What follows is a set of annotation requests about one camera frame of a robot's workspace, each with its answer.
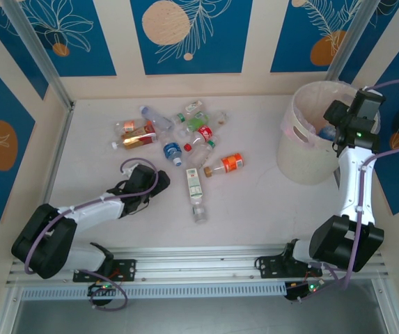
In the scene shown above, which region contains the pale blue clear bottle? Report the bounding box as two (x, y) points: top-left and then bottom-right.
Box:
(139, 105), (173, 132)

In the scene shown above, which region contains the aluminium rail base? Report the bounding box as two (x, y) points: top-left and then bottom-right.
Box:
(6, 245), (390, 288)

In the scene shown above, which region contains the clear bottle brown residue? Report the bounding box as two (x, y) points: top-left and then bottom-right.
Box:
(209, 110), (230, 126)

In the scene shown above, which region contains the crushed clear bottle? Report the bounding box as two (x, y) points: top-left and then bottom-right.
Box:
(166, 125), (189, 142)

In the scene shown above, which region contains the clear bottle green cap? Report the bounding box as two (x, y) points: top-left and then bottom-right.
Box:
(187, 138), (218, 171)

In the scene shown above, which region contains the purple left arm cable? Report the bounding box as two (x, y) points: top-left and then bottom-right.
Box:
(24, 158), (159, 310)

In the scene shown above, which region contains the gold red label bottle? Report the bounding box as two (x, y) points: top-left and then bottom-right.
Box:
(111, 121), (159, 150)

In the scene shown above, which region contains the blue label bottle white cap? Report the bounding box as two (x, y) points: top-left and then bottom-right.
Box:
(163, 141), (183, 167)

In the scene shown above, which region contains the cream plastic bin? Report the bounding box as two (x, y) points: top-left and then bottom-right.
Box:
(276, 80), (381, 184)

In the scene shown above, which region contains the aluminium frame post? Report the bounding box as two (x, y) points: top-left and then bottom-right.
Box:
(324, 0), (377, 84)
(0, 0), (75, 112)

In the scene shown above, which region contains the grey slotted cable duct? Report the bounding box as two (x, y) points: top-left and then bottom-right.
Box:
(19, 282), (287, 301)

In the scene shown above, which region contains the red label cola bottle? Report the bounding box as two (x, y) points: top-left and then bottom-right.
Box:
(184, 125), (214, 151)

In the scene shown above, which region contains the orange label bottle gold cap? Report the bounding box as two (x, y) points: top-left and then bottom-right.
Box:
(203, 152), (244, 178)

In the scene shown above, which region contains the white green label bottle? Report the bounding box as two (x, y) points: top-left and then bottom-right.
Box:
(185, 168), (209, 224)

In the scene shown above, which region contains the clear bottle orange white label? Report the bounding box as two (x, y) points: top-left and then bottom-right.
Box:
(114, 120), (145, 135)

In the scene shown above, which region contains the small controller board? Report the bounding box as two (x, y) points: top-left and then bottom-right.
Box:
(284, 280), (325, 302)
(87, 282), (120, 296)

